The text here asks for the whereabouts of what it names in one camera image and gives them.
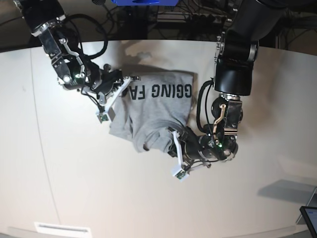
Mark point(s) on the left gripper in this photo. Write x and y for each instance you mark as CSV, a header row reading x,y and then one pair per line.
x,y
190,145

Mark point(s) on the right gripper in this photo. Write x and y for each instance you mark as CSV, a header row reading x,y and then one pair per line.
x,y
110,81

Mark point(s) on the grey T-shirt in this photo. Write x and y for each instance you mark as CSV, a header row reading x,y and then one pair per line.
x,y
152,107

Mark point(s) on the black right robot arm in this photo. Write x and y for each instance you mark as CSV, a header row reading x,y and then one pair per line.
x,y
75,70

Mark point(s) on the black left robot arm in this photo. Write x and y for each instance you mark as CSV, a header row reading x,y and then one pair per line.
x,y
234,64

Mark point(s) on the blue plastic box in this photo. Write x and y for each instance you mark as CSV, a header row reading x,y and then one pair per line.
x,y
145,2

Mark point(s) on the white flat label strip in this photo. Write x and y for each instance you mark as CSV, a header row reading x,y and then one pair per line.
x,y
61,227

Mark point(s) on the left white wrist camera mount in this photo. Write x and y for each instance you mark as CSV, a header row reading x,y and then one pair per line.
x,y
182,171

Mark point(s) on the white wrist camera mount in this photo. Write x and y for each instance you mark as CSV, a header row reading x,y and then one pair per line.
x,y
182,171
106,112

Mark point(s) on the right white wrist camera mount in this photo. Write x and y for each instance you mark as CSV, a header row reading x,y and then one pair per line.
x,y
106,112

